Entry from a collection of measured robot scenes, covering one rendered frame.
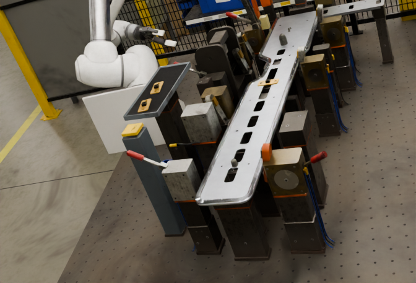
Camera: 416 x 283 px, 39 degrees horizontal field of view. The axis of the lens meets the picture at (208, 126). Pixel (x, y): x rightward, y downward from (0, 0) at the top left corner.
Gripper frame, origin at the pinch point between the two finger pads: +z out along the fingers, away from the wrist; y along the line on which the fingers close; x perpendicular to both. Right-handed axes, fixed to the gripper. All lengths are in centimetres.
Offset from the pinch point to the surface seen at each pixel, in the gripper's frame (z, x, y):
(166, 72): 53, 37, -65
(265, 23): 62, -10, -16
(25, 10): -198, -27, 73
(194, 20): 11.4, -12.8, 0.8
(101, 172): -77, 76, 88
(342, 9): 92, -26, -9
